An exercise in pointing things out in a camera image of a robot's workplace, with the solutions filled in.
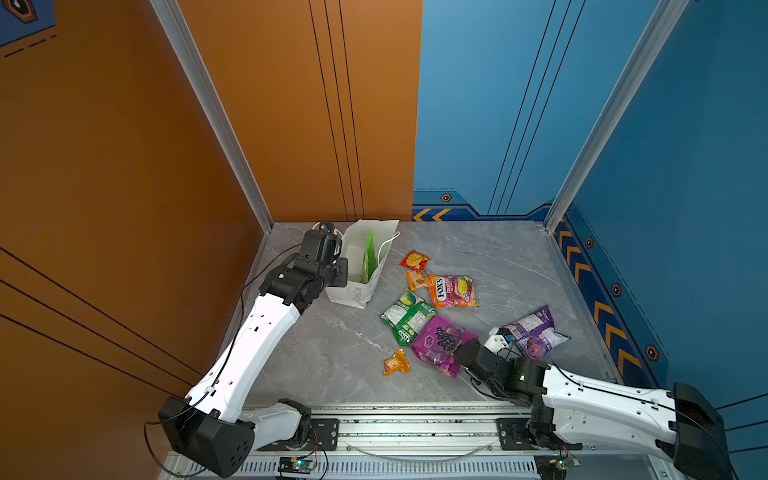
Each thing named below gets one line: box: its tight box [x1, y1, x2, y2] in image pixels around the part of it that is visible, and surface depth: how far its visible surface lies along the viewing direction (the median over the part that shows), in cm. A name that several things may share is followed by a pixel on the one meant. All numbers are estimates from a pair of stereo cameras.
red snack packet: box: [399, 250, 431, 274], surface depth 107 cm
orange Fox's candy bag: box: [428, 275, 480, 309], surface depth 98 cm
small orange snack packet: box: [404, 270, 429, 291], surface depth 104 cm
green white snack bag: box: [380, 288, 437, 347], surface depth 93 cm
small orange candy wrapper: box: [382, 348, 411, 377], surface depth 85 cm
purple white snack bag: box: [503, 305, 571, 360], surface depth 88 cm
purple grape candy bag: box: [411, 315, 479, 379], surface depth 84 cm
